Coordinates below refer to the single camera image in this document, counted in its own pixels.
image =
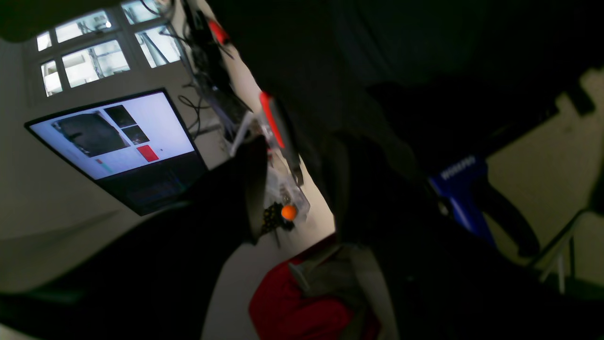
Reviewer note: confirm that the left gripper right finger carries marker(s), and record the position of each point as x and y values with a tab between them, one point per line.
444	282

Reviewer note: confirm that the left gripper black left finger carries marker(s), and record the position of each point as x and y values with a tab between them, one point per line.
156	281

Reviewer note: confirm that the blue clamp far left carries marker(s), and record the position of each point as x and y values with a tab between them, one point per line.
467	196

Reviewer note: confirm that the computer monitor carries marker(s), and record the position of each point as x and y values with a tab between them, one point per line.
137	148

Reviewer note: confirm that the red bag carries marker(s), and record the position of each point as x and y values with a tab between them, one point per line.
315	295

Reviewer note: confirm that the orange ball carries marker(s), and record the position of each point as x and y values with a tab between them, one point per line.
289	212

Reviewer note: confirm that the red clamp far left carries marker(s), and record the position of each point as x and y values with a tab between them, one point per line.
280	126

